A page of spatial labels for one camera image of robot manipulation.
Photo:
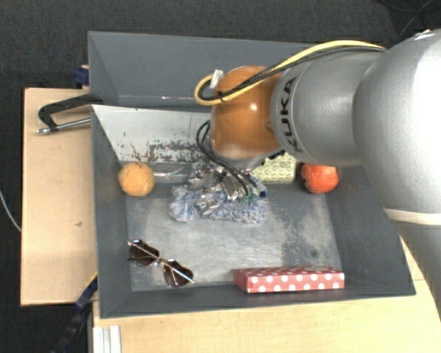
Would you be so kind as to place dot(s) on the red white dotted box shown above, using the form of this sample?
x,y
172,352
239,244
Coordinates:
x,y
289,279

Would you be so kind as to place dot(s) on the brown cardboard board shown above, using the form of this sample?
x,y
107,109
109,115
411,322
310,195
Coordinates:
x,y
59,204

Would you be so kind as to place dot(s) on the blue and white cloth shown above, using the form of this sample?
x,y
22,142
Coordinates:
x,y
239,212

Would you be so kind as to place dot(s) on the pale yellow patterned box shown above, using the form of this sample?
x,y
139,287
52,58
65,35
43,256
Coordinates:
x,y
279,171

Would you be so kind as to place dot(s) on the orange fruit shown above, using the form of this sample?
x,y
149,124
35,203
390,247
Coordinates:
x,y
320,178

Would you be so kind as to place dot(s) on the tan orange ball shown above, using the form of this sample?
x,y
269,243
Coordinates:
x,y
136,179

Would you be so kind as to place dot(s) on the grey metal bin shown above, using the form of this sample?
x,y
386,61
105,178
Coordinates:
x,y
220,245

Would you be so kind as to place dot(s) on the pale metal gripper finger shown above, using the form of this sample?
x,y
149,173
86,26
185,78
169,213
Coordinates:
x,y
197,181
207,203

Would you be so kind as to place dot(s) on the brown lens sunglasses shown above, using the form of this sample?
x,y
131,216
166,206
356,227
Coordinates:
x,y
143,254

